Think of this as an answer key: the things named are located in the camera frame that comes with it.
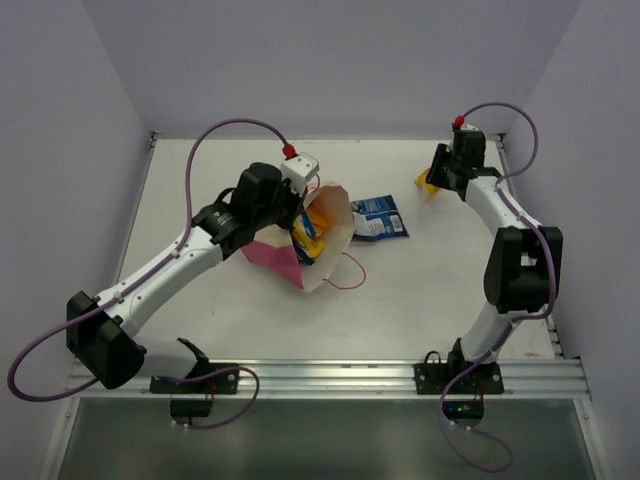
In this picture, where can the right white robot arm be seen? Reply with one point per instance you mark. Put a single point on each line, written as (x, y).
(522, 274)

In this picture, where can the yellow snack bar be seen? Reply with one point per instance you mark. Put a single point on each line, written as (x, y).
(430, 191)
(307, 235)

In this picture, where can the aluminium front rail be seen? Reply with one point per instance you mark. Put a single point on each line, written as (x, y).
(532, 379)

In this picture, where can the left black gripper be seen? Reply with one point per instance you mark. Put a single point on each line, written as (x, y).
(291, 206)

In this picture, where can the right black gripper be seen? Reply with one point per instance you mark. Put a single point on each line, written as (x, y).
(433, 175)

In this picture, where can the pink and cream paper bag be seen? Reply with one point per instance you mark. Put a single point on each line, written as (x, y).
(274, 248)

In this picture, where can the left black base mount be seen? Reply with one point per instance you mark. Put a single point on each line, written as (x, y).
(180, 367)

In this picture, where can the dark blue chips bag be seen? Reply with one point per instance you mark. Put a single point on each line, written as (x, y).
(376, 219)

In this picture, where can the black controller box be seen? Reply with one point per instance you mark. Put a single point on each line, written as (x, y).
(185, 410)
(464, 410)

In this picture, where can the right black controller box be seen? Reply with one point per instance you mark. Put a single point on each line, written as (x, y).
(464, 410)

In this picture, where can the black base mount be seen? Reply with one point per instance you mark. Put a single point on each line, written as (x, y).
(431, 377)
(180, 367)

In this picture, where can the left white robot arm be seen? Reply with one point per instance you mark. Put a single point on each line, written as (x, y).
(109, 343)

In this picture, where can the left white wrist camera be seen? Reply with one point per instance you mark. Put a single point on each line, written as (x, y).
(299, 171)

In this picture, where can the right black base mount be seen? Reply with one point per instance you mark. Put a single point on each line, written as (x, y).
(431, 377)

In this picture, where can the left black controller box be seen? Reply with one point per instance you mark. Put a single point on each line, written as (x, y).
(185, 410)

